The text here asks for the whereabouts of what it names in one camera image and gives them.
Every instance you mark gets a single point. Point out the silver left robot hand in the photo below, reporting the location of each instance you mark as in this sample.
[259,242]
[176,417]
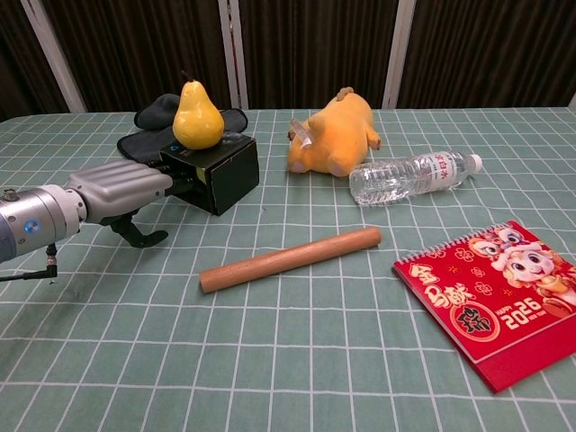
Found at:
[119,189]

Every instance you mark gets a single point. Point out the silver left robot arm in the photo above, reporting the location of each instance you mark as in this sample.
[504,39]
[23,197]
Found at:
[33,220]

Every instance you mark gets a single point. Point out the black cardboard box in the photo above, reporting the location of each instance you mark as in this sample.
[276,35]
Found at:
[220,173]

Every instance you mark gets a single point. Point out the dark grey cloth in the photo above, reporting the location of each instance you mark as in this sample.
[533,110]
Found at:
[143,140]

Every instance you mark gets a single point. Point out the yellow pear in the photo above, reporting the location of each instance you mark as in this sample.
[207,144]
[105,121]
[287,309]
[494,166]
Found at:
[196,119]

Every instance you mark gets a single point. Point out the wooden rolling pin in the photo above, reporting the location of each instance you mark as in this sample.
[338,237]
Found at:
[288,259]

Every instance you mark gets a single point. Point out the orange plush toy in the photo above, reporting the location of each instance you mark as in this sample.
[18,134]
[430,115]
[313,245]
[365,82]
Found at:
[335,135]

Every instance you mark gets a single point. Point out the green checked tablecloth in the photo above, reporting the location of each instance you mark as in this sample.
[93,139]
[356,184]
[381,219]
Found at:
[288,342]

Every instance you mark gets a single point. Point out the clear plastic water bottle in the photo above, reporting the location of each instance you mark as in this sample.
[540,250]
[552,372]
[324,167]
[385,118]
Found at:
[405,175]

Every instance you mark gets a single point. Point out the red 2026 desk calendar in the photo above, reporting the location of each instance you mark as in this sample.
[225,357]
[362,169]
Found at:
[499,297]

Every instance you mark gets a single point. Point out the white curtain frame post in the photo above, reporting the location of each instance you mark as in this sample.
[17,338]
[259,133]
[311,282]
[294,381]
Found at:
[56,54]
[398,54]
[231,54]

